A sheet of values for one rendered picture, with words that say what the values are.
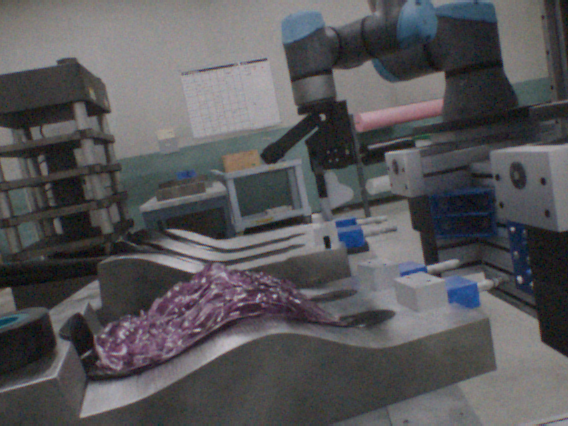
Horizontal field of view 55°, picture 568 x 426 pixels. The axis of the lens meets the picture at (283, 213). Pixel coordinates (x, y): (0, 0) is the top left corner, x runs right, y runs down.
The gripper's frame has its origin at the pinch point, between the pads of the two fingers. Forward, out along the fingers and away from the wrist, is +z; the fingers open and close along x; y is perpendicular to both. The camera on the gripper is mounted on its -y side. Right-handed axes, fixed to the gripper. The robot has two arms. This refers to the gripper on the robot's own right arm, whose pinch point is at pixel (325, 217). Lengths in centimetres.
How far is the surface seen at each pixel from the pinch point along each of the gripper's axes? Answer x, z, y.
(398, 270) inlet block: -30.0, 3.8, 7.4
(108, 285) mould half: -17.8, 1.4, -34.2
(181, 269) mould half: -17.7, 1.1, -22.7
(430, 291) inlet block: -40.9, 3.7, 9.0
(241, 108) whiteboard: 622, -72, -76
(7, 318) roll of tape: -49, -3, -31
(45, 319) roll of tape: -50, -3, -27
